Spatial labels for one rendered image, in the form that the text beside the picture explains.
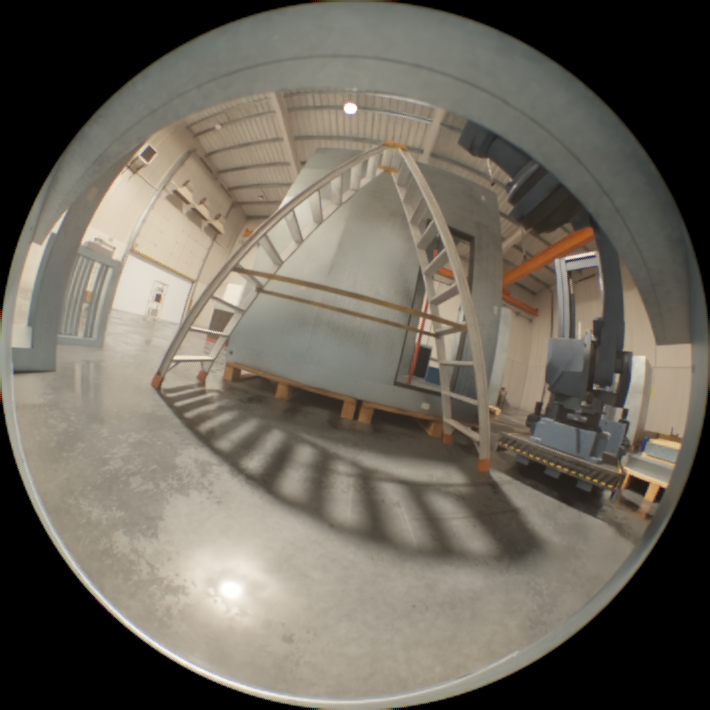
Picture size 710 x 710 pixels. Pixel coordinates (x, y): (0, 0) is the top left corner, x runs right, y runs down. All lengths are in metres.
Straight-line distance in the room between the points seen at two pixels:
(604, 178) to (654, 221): 0.05
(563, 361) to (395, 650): 1.44
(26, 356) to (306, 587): 1.57
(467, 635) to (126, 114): 0.80
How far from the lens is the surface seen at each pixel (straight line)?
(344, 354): 1.78
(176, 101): 0.18
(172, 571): 0.54
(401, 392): 1.84
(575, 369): 1.42
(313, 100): 8.93
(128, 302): 10.49
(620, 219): 0.17
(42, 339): 1.56
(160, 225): 10.83
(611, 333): 1.38
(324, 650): 0.49
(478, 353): 1.25
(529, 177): 0.34
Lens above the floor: 0.48
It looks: 1 degrees up
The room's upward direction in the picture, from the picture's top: 14 degrees clockwise
